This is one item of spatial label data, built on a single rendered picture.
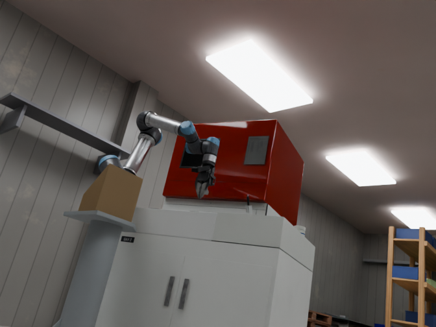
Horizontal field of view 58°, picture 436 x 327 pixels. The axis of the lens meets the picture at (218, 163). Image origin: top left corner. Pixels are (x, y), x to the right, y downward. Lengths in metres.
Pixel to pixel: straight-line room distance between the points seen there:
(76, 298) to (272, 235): 0.93
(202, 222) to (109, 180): 0.51
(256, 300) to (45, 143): 3.30
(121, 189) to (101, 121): 2.97
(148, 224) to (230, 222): 0.49
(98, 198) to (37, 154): 2.63
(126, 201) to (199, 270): 0.50
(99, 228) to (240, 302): 0.75
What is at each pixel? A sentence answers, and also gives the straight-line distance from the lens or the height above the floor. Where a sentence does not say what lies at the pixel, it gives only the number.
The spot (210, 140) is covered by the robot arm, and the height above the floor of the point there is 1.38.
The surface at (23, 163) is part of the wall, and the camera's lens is 4.49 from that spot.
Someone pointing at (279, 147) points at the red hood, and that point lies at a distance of 2.85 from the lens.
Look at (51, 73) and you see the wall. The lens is 4.82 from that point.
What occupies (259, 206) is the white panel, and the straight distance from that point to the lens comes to 2.64.
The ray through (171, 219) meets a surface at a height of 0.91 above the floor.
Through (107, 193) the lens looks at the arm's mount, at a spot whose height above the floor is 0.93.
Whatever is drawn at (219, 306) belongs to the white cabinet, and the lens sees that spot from 1.91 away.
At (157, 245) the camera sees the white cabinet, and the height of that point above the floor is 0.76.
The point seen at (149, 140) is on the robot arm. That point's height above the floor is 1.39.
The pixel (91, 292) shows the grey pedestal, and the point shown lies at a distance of 1.99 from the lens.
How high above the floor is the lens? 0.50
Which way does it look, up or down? 20 degrees up
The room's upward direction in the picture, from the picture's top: 12 degrees clockwise
